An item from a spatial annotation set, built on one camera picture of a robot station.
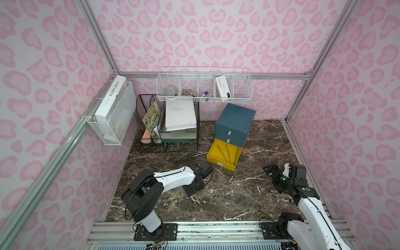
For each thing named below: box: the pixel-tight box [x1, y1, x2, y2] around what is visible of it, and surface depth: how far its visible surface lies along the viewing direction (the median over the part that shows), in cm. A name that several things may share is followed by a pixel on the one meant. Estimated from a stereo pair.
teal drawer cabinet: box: [215, 102, 256, 148], surface depth 93 cm
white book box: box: [94, 75, 128, 122], surface depth 71 cm
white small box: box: [215, 74, 232, 98], surface depth 94 cm
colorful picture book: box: [142, 101, 161, 144], surface depth 100 cm
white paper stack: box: [165, 100, 197, 132], surface depth 92 cm
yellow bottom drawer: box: [206, 138, 243, 172], surface depth 103 cm
